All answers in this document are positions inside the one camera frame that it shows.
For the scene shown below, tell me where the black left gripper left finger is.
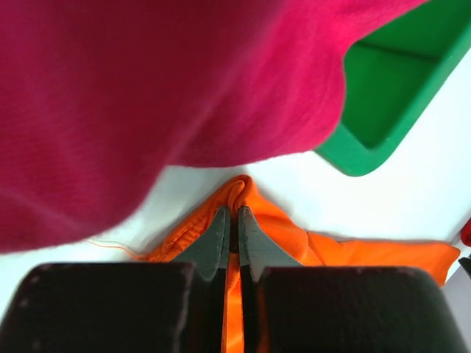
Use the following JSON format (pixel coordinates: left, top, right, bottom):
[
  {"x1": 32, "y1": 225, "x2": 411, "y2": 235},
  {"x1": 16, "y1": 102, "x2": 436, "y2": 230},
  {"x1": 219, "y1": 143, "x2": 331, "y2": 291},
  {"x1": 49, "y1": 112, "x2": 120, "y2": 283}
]
[{"x1": 1, "y1": 207, "x2": 230, "y2": 352}]

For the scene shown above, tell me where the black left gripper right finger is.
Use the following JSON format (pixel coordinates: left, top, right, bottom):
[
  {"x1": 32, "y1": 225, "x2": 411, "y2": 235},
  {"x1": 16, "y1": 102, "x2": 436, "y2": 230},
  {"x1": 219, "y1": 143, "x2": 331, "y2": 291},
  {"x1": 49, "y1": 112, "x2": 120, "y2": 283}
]
[{"x1": 238, "y1": 207, "x2": 467, "y2": 352}]

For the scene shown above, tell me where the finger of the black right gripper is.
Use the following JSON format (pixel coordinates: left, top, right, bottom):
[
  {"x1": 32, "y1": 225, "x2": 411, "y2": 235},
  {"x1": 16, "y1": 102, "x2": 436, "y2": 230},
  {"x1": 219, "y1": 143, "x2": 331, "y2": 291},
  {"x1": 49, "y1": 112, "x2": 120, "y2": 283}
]
[{"x1": 458, "y1": 257, "x2": 471, "y2": 276}]

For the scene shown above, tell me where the orange t-shirt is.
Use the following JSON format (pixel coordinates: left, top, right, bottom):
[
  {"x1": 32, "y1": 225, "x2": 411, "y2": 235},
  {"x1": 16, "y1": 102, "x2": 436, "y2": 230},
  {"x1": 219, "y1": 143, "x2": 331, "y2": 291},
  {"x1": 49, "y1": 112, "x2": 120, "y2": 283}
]
[{"x1": 88, "y1": 174, "x2": 461, "y2": 353}]

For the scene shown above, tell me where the folded red t-shirt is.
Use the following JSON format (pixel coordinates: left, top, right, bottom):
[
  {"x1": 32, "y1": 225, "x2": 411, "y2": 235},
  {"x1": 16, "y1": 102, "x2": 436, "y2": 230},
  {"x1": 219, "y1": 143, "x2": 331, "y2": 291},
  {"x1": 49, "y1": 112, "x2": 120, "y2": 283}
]
[{"x1": 460, "y1": 219, "x2": 471, "y2": 247}]

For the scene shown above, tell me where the green plastic bin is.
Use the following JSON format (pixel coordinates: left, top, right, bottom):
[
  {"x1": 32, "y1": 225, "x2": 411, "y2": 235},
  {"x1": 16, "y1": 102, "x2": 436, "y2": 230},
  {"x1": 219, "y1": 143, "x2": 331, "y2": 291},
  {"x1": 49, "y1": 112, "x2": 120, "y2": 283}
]
[{"x1": 316, "y1": 0, "x2": 470, "y2": 177}]

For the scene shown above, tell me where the magenta t-shirt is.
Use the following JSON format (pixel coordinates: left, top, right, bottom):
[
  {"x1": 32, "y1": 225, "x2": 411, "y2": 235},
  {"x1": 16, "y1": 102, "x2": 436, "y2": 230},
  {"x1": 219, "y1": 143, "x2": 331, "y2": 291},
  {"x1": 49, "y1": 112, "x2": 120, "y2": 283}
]
[{"x1": 1, "y1": 1, "x2": 419, "y2": 253}]

